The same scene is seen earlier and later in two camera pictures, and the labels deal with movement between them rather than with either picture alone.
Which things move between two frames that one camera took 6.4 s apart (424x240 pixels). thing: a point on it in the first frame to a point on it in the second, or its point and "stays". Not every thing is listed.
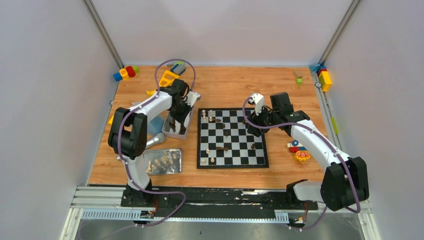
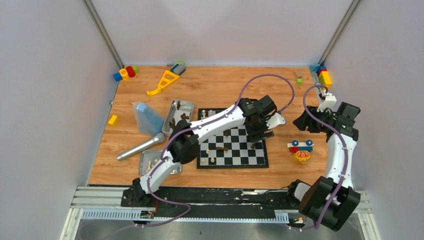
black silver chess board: (224, 142) stays
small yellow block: (110, 121) stays
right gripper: (256, 131) to (302, 121)
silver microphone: (159, 138) stays
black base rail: (174, 202) stays
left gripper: (178, 117) to (258, 129)
